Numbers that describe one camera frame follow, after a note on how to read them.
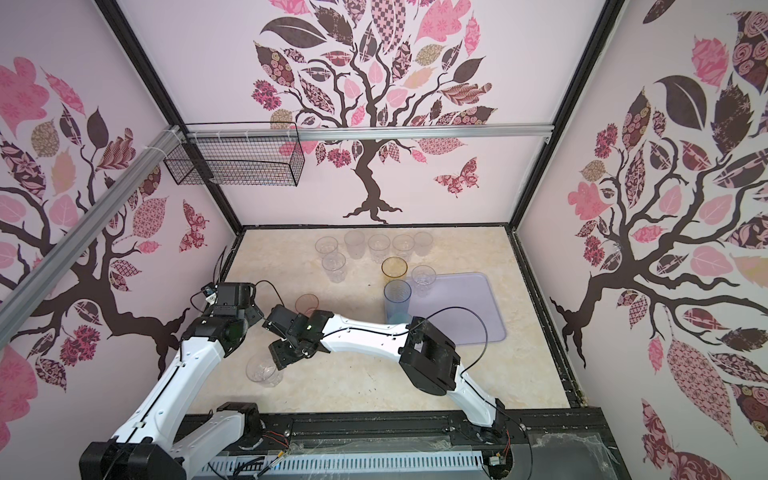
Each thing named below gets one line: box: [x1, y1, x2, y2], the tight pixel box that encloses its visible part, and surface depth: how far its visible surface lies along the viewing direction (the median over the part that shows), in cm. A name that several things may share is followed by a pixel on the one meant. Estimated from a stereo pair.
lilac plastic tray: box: [410, 272, 506, 345], surface depth 104 cm
